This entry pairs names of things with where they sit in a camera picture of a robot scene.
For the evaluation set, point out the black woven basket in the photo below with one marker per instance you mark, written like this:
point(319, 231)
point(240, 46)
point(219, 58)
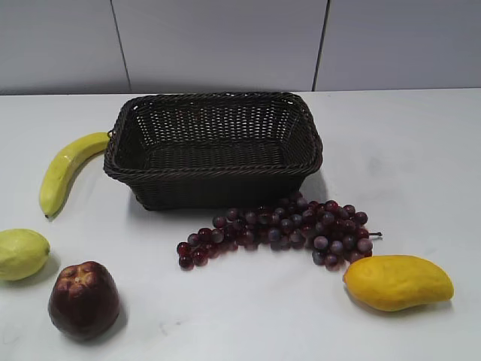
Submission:
point(213, 150)

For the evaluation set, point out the purple grape bunch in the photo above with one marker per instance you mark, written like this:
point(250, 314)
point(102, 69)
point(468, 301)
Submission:
point(332, 233)

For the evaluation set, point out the yellow mango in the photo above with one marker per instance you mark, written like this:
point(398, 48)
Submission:
point(396, 282)

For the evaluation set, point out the dark red apple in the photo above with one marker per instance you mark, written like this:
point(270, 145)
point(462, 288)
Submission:
point(84, 302)

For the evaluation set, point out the yellow plastic banana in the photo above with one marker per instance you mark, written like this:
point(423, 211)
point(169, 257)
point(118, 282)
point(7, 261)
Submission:
point(61, 170)

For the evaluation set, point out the pale green guava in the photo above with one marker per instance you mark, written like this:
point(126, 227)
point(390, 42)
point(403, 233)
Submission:
point(23, 253)

